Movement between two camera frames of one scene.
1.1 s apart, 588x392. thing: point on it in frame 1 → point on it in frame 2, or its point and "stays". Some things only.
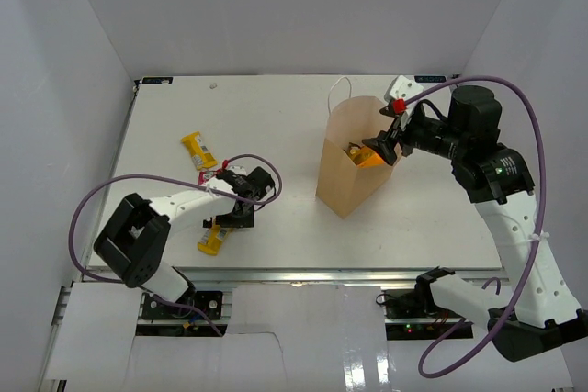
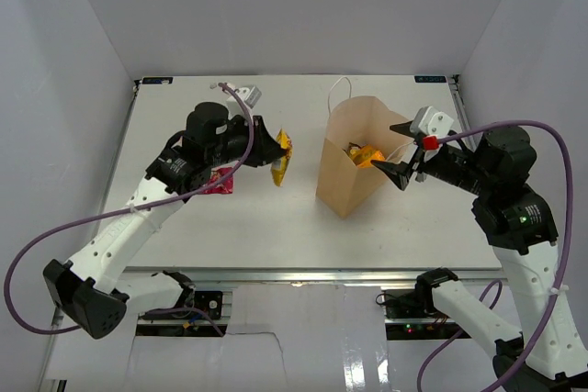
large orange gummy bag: [363, 156] stays
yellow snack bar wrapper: [211, 240] → [278, 167]
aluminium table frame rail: [323, 276] stays
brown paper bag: [340, 184] stays
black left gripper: [239, 221] → [266, 149]
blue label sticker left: [156, 80] stays
